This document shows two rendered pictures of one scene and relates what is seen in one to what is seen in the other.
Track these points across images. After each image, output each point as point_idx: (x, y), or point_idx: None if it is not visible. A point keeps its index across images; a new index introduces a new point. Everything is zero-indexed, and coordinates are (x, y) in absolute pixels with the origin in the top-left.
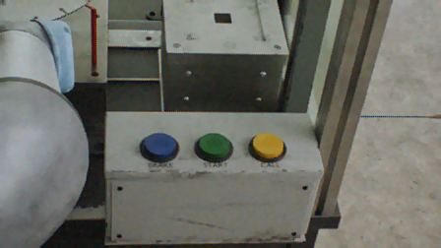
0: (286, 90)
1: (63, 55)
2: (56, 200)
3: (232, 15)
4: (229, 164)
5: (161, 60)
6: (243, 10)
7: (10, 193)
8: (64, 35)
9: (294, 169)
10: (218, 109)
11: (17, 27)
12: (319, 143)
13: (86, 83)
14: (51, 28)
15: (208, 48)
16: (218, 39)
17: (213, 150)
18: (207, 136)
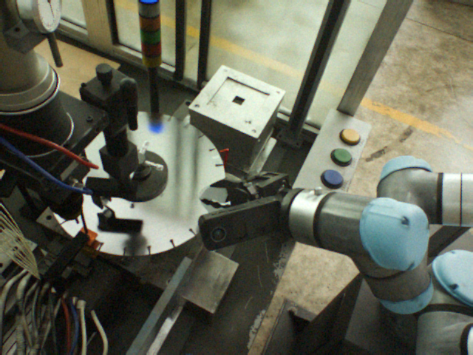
0: (305, 107)
1: (431, 170)
2: None
3: (238, 95)
4: (355, 157)
5: None
6: (236, 88)
7: None
8: (424, 161)
9: (368, 134)
10: (261, 144)
11: (425, 178)
12: (351, 116)
13: None
14: (417, 163)
15: (263, 119)
16: (256, 112)
17: (347, 157)
18: (336, 154)
